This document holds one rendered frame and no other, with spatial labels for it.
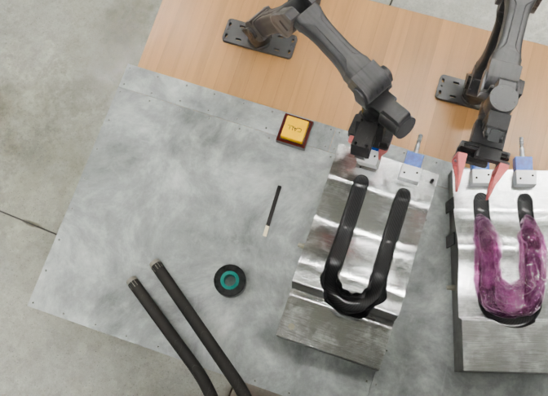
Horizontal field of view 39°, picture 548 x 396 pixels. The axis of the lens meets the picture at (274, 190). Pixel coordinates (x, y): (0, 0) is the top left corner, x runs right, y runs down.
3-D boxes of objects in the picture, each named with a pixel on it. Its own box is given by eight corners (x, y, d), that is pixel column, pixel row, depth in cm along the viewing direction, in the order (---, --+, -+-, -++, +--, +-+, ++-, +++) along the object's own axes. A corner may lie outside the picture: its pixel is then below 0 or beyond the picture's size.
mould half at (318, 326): (337, 154, 203) (339, 137, 190) (433, 183, 200) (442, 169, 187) (276, 336, 191) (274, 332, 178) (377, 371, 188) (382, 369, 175)
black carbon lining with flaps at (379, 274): (354, 174, 194) (356, 163, 185) (416, 194, 192) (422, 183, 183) (311, 305, 186) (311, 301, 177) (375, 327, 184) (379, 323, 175)
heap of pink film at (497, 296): (467, 213, 192) (475, 205, 184) (540, 214, 191) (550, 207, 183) (471, 319, 185) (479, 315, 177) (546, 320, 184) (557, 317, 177)
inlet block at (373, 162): (373, 115, 193) (372, 109, 188) (393, 120, 192) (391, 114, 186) (358, 164, 192) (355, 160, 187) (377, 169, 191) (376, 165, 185)
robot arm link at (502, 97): (524, 117, 151) (537, 62, 154) (481, 105, 152) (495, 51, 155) (509, 134, 163) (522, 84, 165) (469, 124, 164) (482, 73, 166)
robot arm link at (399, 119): (422, 121, 172) (418, 90, 161) (394, 146, 170) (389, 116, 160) (386, 93, 177) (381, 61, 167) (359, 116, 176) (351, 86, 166)
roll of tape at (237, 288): (237, 303, 194) (236, 301, 190) (209, 288, 195) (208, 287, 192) (252, 275, 195) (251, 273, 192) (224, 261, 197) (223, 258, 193)
